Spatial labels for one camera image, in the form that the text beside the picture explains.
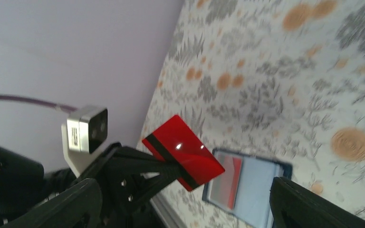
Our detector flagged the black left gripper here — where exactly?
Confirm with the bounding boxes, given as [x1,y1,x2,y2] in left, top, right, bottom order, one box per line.
[44,143,183,228]

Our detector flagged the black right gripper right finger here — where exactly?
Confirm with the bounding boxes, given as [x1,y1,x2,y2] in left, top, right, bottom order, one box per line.
[269,177,365,228]

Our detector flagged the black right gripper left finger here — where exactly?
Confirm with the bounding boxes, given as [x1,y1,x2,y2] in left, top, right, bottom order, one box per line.
[3,179,102,228]

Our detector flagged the red card pile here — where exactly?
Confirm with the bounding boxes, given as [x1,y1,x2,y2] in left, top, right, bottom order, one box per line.
[142,115,225,191]

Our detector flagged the dark blue card holder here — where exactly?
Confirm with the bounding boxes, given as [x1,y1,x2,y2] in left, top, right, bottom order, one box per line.
[202,148,293,228]

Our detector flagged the floral patterned table mat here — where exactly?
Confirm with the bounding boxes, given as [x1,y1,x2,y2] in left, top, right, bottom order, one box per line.
[142,0,365,220]

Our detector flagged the aluminium rail frame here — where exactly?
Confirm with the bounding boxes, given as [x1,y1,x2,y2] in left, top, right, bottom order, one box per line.
[151,193,187,228]

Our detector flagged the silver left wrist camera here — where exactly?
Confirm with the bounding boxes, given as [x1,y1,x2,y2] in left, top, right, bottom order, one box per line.
[61,105,108,178]

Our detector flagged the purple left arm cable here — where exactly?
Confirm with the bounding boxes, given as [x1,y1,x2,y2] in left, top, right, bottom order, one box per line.
[0,94,77,113]

